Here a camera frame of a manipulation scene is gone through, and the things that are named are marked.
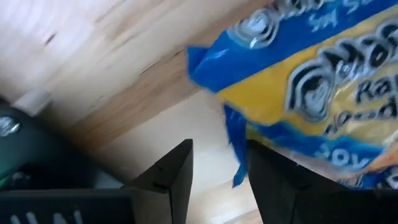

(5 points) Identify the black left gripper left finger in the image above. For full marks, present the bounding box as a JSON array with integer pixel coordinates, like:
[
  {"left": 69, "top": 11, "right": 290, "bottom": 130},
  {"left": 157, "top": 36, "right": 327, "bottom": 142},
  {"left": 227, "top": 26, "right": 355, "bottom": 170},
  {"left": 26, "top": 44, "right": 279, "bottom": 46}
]
[{"left": 123, "top": 139, "right": 194, "bottom": 224}]

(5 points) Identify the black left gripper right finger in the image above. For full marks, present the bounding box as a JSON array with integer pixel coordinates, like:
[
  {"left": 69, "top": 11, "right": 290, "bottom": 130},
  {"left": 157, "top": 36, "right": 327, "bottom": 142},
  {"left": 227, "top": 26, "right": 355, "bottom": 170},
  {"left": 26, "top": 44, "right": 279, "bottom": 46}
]
[{"left": 248, "top": 139, "right": 346, "bottom": 224}]

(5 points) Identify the blue Maruchan ramen packet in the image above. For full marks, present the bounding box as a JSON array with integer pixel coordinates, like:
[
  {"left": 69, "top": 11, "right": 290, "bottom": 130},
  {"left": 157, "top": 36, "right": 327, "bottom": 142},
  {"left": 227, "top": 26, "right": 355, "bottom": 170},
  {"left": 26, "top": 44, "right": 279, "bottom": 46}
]
[{"left": 186, "top": 0, "right": 398, "bottom": 190}]

